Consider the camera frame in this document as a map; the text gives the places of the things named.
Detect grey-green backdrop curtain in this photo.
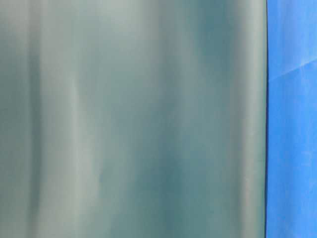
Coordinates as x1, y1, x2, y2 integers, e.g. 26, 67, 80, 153
0, 0, 267, 238

